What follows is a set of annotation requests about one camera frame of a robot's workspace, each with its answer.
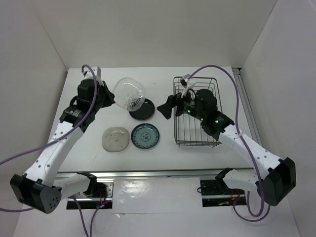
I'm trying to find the metal wire dish rack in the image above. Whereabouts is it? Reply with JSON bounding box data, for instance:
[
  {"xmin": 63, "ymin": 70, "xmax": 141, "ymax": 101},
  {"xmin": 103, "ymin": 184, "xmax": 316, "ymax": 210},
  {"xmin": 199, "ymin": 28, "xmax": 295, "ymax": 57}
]
[{"xmin": 172, "ymin": 77, "xmax": 222, "ymax": 147}]

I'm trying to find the black round plate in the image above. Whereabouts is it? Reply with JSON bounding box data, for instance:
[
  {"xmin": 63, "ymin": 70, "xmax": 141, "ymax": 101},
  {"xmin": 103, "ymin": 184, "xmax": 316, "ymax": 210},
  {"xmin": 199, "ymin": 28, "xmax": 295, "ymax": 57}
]
[{"xmin": 129, "ymin": 99, "xmax": 156, "ymax": 120}]

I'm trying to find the frosted square glass plate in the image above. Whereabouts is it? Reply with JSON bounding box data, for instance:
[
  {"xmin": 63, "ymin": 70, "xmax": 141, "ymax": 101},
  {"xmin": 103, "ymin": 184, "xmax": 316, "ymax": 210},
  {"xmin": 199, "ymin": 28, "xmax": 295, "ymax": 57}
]
[{"xmin": 102, "ymin": 127, "xmax": 129, "ymax": 153}]

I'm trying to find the clear textured glass plate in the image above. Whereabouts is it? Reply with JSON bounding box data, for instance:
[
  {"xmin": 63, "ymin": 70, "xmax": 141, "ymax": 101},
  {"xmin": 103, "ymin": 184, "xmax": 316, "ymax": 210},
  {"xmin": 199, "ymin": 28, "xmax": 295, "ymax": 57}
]
[{"xmin": 113, "ymin": 78, "xmax": 146, "ymax": 112}]

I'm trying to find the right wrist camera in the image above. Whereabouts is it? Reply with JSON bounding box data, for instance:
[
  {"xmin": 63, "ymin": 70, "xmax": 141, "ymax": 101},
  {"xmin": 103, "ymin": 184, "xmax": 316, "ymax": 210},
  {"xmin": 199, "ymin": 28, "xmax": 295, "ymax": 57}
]
[{"xmin": 180, "ymin": 74, "xmax": 196, "ymax": 98}]

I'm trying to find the blue patterned round plate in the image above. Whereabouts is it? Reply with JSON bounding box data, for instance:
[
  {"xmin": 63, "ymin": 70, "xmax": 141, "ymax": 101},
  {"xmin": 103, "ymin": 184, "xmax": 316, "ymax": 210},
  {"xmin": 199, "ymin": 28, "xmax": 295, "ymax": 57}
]
[{"xmin": 131, "ymin": 123, "xmax": 160, "ymax": 150}]

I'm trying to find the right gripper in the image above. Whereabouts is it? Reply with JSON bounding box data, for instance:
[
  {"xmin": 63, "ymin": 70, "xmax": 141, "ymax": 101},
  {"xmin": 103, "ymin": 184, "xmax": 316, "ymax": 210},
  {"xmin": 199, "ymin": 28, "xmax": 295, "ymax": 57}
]
[{"xmin": 157, "ymin": 86, "xmax": 205, "ymax": 121}]

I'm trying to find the front aluminium rail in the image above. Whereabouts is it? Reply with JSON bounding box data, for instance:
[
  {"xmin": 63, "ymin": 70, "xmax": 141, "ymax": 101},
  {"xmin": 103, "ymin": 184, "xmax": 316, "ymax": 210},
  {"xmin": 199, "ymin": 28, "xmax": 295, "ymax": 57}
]
[{"xmin": 54, "ymin": 168, "xmax": 257, "ymax": 180}]

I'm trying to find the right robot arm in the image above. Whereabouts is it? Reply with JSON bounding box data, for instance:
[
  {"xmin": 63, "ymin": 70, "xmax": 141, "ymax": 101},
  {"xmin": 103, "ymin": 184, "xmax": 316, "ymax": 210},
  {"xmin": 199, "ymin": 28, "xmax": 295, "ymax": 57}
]
[{"xmin": 157, "ymin": 89, "xmax": 296, "ymax": 206}]

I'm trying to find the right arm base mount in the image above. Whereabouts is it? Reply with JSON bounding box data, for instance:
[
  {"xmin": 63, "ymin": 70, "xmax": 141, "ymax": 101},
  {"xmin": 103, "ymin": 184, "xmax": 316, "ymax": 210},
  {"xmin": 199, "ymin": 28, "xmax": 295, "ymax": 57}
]
[{"xmin": 197, "ymin": 180, "xmax": 246, "ymax": 207}]

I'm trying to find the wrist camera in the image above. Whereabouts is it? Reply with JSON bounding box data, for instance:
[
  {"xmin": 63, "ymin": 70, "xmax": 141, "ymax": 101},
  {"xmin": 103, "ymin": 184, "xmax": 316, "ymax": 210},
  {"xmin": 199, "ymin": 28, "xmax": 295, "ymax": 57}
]
[
  {"xmin": 180, "ymin": 74, "xmax": 196, "ymax": 98},
  {"xmin": 83, "ymin": 66, "xmax": 103, "ymax": 85}
]

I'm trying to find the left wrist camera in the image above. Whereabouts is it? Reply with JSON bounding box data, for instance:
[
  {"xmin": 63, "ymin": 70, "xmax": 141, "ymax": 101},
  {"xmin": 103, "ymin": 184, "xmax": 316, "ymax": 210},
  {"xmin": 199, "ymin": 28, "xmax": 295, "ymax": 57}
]
[{"xmin": 83, "ymin": 66, "xmax": 103, "ymax": 85}]

